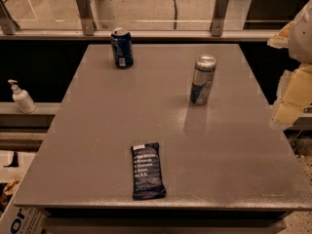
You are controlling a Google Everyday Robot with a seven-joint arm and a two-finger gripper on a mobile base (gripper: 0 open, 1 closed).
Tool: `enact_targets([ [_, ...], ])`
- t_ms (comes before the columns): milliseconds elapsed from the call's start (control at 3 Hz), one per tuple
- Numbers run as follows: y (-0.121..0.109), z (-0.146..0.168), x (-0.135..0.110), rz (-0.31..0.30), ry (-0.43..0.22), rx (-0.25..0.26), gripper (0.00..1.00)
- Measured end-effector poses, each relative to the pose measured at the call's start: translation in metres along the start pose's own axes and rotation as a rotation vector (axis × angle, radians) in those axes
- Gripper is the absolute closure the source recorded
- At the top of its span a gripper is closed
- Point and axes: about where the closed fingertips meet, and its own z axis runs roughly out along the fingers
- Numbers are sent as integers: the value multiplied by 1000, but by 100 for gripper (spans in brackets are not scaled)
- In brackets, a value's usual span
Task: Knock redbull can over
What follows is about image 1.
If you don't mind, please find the left metal glass bracket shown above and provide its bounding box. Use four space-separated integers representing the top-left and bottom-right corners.
76 0 97 36

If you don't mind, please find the white cardboard box blue print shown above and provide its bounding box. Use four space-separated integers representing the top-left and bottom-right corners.
0 151 47 234

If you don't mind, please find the metal glass bracket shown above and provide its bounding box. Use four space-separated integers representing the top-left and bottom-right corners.
76 0 97 36
211 0 229 37

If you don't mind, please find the far left metal bracket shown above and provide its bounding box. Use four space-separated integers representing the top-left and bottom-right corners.
0 0 19 35

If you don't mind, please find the right metal glass bracket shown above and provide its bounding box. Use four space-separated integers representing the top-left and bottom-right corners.
211 0 229 37

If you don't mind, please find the white pipe behind glass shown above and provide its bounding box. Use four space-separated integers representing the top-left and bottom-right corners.
94 0 115 30

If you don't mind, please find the dark blue snack bar wrapper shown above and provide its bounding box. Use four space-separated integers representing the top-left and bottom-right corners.
131 142 166 201

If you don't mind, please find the dark blue soda can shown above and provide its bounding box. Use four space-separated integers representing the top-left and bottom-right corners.
110 27 134 69

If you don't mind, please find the white pump dispenser bottle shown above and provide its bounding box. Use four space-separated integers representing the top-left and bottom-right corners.
8 79 36 113

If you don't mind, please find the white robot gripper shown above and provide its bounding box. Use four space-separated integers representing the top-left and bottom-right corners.
267 0 312 127

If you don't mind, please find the silver blue redbull can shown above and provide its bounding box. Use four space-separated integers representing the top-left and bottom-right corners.
190 55 216 105

